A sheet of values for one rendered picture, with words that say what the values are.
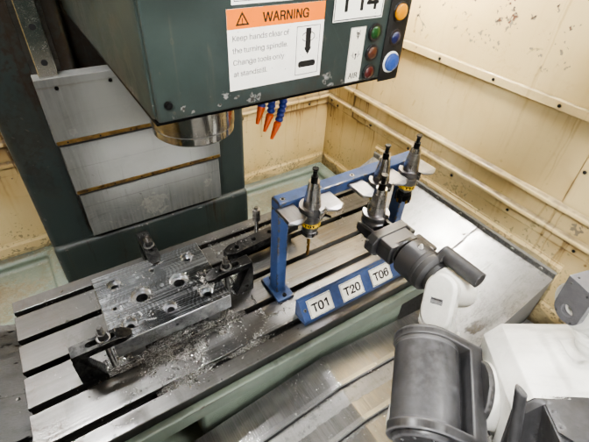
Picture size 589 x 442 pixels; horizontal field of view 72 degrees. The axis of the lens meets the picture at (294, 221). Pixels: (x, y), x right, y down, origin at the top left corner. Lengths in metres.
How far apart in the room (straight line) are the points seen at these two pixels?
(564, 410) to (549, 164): 0.99
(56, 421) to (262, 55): 0.86
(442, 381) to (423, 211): 1.18
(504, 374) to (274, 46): 0.54
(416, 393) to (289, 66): 0.49
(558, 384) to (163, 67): 0.62
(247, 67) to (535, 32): 1.00
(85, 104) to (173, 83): 0.68
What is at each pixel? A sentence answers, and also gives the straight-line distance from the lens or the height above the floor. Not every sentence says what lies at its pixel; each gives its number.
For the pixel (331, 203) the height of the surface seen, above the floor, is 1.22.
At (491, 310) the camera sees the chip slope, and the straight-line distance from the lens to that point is 1.51.
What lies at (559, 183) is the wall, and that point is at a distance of 1.47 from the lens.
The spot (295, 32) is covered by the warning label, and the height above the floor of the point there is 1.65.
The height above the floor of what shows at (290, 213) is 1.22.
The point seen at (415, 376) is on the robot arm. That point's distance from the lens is 0.60.
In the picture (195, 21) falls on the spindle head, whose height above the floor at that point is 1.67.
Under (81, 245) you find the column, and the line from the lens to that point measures 1.50.
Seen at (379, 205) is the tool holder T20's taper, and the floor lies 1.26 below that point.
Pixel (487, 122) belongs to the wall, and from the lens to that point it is 1.54.
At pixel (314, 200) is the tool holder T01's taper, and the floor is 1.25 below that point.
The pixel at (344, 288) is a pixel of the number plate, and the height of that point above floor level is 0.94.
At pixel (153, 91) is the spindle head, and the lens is 0.57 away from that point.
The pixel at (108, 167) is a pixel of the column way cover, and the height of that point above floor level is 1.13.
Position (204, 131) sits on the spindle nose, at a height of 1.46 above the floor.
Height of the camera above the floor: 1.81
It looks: 40 degrees down
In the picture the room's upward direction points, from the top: 4 degrees clockwise
